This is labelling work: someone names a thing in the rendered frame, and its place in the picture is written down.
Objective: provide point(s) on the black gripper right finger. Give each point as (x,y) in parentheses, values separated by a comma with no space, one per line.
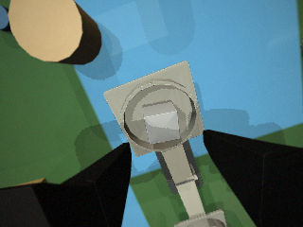
(266,178)

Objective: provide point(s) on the grey cube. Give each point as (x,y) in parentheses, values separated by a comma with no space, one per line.
(161,120)

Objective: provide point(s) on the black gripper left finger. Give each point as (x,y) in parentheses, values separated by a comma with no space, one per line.
(95,197)

